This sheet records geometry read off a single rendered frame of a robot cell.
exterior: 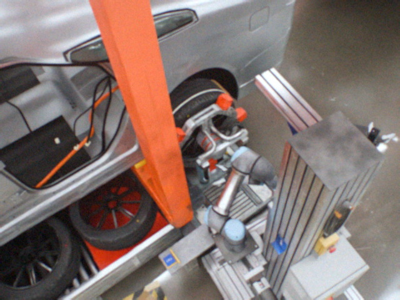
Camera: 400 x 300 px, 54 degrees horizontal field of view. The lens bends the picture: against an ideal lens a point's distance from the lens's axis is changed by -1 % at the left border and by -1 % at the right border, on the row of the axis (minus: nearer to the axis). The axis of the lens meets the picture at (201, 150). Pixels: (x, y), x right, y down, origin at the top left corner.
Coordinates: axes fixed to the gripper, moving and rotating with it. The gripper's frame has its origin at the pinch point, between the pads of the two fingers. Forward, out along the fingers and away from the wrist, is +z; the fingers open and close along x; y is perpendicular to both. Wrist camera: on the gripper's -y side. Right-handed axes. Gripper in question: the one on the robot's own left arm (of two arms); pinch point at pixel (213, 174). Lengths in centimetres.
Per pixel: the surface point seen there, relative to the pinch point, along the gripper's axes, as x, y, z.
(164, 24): 42, -92, 30
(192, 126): 18.5, -28.5, 15.5
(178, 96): 38, -34, 28
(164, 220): -17, 56, 40
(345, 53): 217, 83, -117
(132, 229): -35, 33, 57
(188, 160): 17.9, 15.8, 22.2
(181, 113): 25.4, -32.8, 23.5
